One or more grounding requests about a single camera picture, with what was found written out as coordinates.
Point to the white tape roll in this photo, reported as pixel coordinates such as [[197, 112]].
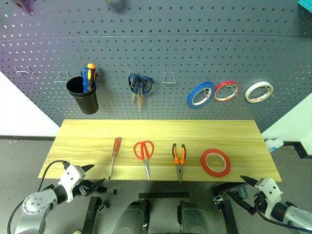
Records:
[[247, 94]]

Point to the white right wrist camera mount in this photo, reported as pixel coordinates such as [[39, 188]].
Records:
[[268, 189]]

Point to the black plastic cup holder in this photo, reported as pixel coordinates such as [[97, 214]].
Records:
[[87, 104]]

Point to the blue tape roll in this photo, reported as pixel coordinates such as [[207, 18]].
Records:
[[190, 100]]

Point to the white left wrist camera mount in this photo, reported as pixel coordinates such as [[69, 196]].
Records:
[[70, 178]]

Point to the clear plastic bottle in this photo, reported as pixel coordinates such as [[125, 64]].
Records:
[[274, 144]]

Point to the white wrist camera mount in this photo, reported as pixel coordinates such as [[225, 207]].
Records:
[[70, 178], [268, 189]]

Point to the dark rounded robot leg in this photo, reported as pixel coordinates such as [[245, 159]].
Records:
[[193, 217], [131, 217]]

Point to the teal foam block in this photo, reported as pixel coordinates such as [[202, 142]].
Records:
[[306, 5]]

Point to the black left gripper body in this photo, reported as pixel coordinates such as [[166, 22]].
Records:
[[83, 190]]

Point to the grey box under table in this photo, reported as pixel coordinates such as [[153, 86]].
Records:
[[241, 191]]

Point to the dark grey perforated pegboard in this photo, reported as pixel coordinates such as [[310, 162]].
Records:
[[170, 36]]

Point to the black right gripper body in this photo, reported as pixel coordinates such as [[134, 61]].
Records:
[[259, 203]]

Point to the wide red tape roll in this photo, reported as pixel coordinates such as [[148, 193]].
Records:
[[216, 174]]

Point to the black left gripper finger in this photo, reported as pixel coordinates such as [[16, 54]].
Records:
[[87, 167], [96, 184]]

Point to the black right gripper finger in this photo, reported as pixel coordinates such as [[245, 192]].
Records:
[[249, 181], [242, 201]]

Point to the orange black needle-nose pliers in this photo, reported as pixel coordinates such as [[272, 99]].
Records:
[[179, 168]]

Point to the black metal table leg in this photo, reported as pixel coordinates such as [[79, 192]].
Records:
[[91, 214], [228, 214]]

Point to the thin red tape roll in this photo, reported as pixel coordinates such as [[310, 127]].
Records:
[[226, 83]]

